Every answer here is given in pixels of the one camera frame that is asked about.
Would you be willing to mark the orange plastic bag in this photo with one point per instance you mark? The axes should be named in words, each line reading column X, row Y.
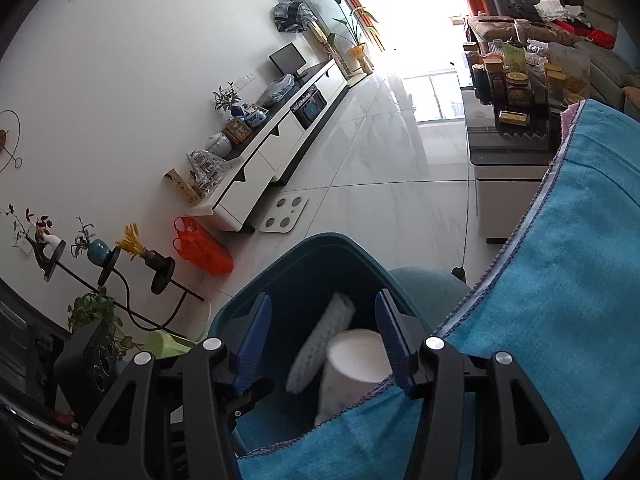
column 205, row 250

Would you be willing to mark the green leafy potted plant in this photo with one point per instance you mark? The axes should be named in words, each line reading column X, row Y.
column 95, row 310

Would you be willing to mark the black vase yellow grass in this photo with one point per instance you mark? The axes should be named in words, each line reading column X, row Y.
column 152, row 260

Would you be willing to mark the small white foam net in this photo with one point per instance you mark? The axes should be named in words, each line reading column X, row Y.
column 320, row 340

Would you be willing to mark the white wall socket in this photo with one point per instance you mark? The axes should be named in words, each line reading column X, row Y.
column 245, row 80

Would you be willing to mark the pink blanket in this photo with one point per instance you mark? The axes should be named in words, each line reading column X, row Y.
column 570, row 120

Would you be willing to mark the blue white porcelain jar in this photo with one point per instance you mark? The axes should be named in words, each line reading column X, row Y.
column 256, row 116

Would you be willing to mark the yellow tall box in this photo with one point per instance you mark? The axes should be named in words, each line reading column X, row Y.
column 182, row 187

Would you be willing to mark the standing fan patterned cover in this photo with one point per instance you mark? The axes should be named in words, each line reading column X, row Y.
column 292, row 16

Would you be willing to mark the white bathroom scale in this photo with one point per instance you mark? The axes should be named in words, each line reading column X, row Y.
column 284, row 215

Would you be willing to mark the black monitor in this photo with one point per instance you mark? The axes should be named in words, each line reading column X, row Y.
column 287, row 60

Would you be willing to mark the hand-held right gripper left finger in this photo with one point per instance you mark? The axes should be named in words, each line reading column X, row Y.
column 252, row 345

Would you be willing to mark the white ceramic jar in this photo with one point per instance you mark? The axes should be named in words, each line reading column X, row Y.
column 219, row 145

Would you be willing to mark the small plant blue vase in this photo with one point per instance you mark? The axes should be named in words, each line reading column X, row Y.
column 227, row 99

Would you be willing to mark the black bag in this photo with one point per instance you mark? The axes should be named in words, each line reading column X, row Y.
column 525, row 11

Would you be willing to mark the white black TV cabinet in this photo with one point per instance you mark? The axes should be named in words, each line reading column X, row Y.
column 270, row 155

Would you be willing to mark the white vase red flowers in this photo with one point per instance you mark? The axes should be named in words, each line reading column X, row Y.
column 45, row 236

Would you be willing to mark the teal plastic trash bin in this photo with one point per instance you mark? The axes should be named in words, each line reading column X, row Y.
column 310, row 265

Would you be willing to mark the blue floral blanket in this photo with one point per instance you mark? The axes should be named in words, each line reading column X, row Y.
column 550, row 285

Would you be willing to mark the clear plastic bag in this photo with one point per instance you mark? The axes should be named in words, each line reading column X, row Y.
column 276, row 91

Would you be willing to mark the group of food jars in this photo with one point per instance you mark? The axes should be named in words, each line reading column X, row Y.
column 520, row 85

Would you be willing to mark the large balcony window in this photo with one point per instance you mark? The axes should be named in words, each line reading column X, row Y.
column 420, row 20

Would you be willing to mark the black curved display stand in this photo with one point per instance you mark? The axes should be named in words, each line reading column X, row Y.
column 55, row 255

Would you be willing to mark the white blue paper cup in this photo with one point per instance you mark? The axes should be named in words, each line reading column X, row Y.
column 355, row 360

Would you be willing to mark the grey brown corner sofa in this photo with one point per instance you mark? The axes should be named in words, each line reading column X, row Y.
column 607, row 67

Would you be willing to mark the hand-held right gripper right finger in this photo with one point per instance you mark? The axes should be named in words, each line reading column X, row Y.
column 395, row 345

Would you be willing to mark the white clothes pile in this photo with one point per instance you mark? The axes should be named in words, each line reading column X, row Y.
column 557, row 10

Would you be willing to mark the blue vase green sprig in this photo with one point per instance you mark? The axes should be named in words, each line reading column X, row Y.
column 97, row 251

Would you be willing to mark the black speaker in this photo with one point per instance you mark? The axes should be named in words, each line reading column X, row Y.
column 85, row 365

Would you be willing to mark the green plastic stool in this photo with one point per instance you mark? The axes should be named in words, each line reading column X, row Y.
column 172, row 344

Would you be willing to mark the tall plant yellow pot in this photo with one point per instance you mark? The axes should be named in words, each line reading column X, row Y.
column 357, row 40

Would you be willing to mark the ship model clear wrap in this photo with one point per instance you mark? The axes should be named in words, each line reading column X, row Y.
column 207, row 172

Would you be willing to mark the wooden picture frame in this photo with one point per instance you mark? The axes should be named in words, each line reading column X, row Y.
column 237, row 131

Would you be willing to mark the blue grey cushion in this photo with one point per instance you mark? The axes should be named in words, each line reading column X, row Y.
column 627, row 42

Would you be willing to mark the red cloth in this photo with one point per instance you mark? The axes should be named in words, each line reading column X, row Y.
column 600, row 37

